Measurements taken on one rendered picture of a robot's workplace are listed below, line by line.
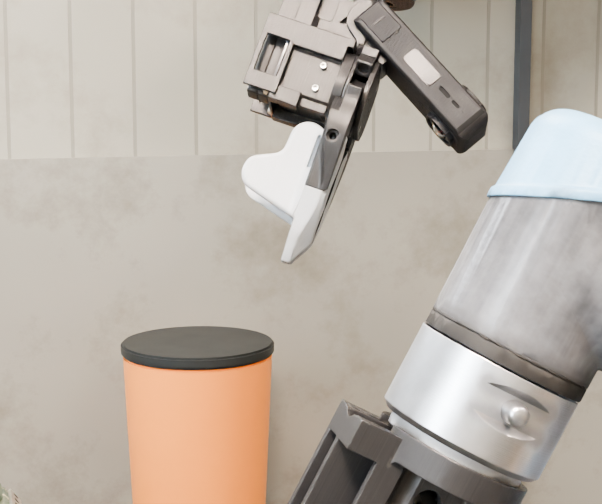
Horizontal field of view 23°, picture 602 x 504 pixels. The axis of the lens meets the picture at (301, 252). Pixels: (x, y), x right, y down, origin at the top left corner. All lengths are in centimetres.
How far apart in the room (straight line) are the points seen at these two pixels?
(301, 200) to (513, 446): 38
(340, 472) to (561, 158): 16
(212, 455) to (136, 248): 82
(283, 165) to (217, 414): 333
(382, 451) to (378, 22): 44
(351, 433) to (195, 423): 367
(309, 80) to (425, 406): 40
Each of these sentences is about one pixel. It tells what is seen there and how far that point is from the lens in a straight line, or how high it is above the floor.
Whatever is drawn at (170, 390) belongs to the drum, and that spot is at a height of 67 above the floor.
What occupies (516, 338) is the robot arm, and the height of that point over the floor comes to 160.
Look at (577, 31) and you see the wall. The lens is 513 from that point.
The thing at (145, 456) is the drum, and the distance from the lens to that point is 439.
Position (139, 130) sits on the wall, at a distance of 475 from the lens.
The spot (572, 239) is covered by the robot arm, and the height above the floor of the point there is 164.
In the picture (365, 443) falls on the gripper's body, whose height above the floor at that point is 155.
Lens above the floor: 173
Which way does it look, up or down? 9 degrees down
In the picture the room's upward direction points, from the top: straight up
